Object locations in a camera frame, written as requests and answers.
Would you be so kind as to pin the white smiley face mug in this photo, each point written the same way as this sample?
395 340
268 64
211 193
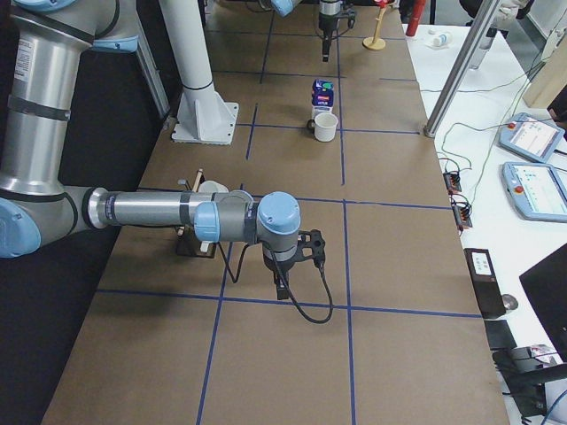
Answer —
324 126

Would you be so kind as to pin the white plastic bottle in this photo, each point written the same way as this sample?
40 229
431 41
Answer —
440 40

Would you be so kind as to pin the blue Pascual milk carton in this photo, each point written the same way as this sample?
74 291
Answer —
322 97

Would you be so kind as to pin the red bottle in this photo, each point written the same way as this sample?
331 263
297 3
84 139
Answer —
415 17

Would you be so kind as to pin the black wire mug rack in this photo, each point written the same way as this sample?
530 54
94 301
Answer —
187 243

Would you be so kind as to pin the black monitor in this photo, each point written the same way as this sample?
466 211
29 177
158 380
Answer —
545 286

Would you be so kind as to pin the black box with white label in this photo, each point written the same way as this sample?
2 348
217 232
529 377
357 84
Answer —
484 283

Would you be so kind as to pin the wooden stand with round base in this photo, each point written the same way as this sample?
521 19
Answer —
376 42

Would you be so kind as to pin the white ribbed HOME mug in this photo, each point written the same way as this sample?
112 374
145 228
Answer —
210 186

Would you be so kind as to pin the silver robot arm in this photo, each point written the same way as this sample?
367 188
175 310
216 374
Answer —
109 144
285 7

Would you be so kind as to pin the blue teach pendant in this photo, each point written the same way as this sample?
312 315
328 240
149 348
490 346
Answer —
535 190
530 138

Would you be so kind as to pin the black cable connector block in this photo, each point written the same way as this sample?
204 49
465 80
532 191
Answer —
452 180

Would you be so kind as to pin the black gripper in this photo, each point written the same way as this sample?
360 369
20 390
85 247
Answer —
281 269
326 25

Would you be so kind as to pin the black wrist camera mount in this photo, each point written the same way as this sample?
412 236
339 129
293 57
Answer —
311 245

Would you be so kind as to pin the grey aluminium frame post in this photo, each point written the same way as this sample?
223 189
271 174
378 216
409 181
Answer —
478 29

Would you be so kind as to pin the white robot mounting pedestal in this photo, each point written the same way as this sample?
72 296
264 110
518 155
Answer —
202 116

